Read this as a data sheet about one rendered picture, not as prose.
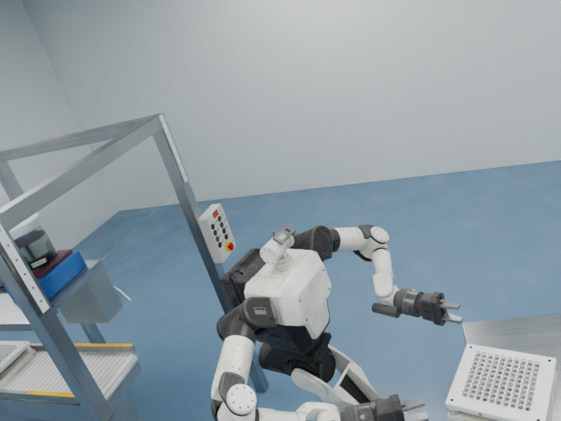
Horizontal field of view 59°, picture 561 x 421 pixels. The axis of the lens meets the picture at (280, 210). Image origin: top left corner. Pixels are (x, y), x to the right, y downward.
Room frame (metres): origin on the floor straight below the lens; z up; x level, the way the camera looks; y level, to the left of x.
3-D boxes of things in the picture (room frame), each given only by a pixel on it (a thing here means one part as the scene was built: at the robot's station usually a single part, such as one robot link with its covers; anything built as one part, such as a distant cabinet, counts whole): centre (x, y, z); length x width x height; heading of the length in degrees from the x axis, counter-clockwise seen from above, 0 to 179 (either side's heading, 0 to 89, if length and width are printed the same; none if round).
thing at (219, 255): (2.34, 0.35, 1.05); 0.17 x 0.06 x 0.26; 154
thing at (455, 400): (1.00, -0.44, 0.95); 0.25 x 0.24 x 0.02; 140
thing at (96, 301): (1.77, 0.85, 1.22); 0.22 x 0.11 x 0.20; 64
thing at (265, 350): (1.46, 0.11, 0.88); 0.28 x 0.13 x 0.18; 51
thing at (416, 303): (1.33, -0.37, 1.02); 0.12 x 0.10 x 0.13; 43
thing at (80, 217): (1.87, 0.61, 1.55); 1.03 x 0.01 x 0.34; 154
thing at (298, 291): (1.44, 0.09, 1.15); 0.34 x 0.30 x 0.36; 141
